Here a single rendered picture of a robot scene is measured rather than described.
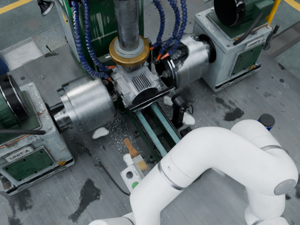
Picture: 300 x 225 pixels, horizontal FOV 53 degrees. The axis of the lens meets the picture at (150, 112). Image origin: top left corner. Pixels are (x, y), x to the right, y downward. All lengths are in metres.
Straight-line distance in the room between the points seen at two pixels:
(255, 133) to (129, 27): 0.67
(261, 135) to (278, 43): 2.57
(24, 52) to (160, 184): 2.13
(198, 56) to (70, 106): 0.65
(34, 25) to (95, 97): 2.25
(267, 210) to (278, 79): 1.17
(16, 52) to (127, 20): 1.65
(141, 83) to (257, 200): 0.78
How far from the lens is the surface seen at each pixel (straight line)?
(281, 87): 1.93
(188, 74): 1.48
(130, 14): 1.18
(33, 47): 2.71
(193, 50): 1.48
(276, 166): 0.70
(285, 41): 3.35
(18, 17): 3.64
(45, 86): 1.87
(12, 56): 2.70
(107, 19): 1.47
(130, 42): 1.28
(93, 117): 1.35
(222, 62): 1.59
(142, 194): 0.75
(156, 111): 1.54
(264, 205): 0.90
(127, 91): 1.42
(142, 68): 1.41
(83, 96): 1.33
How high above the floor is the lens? 2.24
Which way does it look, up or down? 59 degrees down
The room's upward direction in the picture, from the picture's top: straight up
